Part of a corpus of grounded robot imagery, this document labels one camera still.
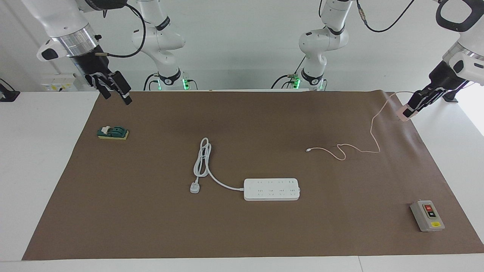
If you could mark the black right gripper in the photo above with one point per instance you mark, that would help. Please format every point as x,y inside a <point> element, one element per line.
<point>92,62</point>

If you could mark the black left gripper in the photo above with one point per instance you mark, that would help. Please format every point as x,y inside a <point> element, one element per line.
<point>444,79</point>

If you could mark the pink charger adapter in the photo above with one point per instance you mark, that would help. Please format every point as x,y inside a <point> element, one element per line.
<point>402,115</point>

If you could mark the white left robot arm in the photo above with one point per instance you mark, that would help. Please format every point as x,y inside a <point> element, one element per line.
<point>321,41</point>

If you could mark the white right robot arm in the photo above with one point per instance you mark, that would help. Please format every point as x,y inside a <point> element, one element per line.
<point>64,22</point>

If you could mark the white power strip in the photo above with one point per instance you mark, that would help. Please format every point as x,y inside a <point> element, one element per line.
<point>272,190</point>

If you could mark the black stand with pole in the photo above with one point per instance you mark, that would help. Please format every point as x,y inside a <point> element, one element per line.
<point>451,96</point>

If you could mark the green circuit board block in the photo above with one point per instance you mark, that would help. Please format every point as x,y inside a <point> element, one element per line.
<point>113,133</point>

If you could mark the black table clamp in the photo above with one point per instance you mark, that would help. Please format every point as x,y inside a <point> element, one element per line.
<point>9,94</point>

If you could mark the brown paper table mat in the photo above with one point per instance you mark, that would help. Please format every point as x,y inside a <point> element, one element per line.
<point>242,234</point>

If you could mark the white wall socket box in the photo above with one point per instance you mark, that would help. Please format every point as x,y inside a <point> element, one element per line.
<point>58,85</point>

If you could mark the grey on-off switch box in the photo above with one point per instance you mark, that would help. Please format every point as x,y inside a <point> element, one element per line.
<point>427,217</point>

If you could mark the white wall plug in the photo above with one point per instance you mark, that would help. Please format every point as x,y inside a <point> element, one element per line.
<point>194,188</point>

